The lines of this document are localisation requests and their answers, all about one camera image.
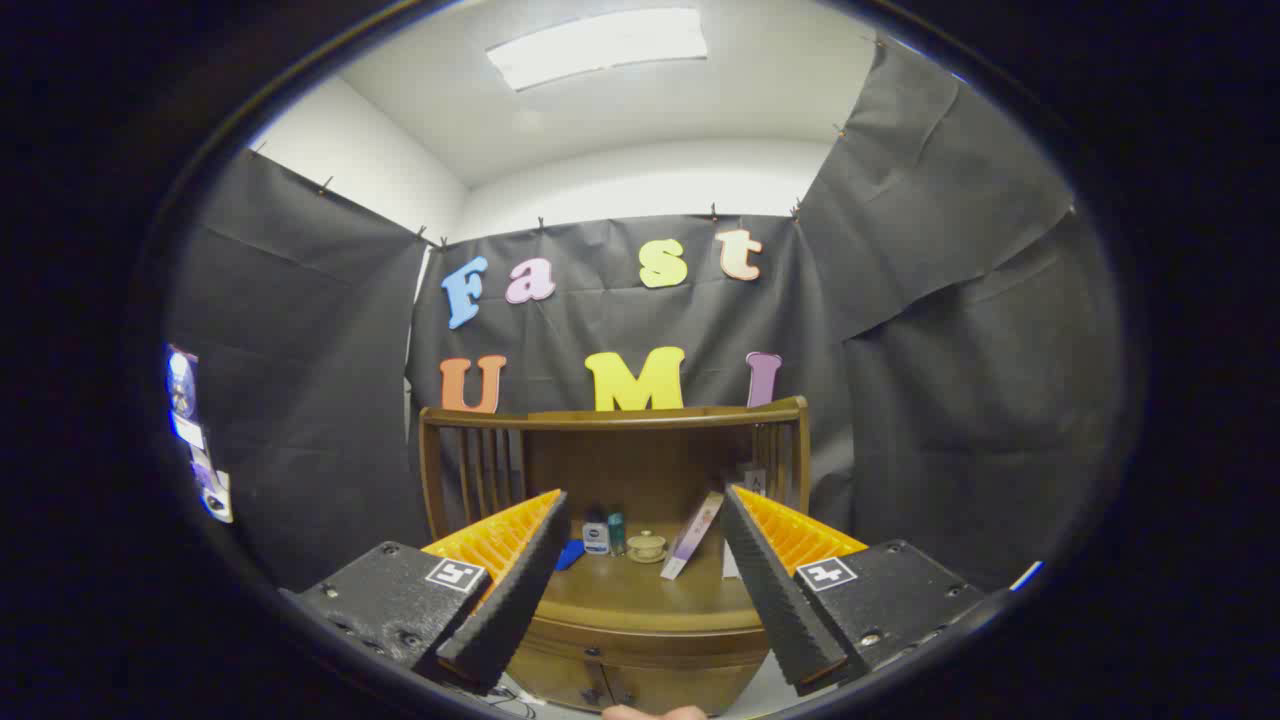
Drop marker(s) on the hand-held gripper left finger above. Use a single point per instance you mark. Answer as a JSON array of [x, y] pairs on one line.
[[505, 610]]

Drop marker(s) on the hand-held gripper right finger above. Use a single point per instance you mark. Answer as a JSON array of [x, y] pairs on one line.
[[785, 610]]

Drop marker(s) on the wooden drawer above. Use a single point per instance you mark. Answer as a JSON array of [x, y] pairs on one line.
[[640, 645]]

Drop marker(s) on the wooden countertop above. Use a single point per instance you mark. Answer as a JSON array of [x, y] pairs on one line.
[[640, 597]]

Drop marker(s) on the wooden cabinet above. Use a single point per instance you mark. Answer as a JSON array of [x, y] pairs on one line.
[[640, 470]]

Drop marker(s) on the blue folded cloth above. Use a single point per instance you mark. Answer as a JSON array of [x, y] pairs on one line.
[[570, 555]]

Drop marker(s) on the white lotion bottle blue cap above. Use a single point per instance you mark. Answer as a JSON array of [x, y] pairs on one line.
[[596, 535]]

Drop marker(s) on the purple cover book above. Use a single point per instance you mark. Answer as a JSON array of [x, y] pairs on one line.
[[692, 535]]

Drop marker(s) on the white book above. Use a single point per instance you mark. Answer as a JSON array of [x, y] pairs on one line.
[[752, 480]]

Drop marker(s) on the teal slim bottle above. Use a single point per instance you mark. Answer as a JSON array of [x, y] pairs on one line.
[[617, 535]]

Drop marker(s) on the cream lidded tea cup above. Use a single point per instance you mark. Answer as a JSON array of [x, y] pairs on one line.
[[647, 547]]

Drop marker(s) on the ceiling light panel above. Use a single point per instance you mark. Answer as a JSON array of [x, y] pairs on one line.
[[600, 45]]

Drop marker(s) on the wall poster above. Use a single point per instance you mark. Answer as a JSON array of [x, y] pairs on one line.
[[190, 430]]

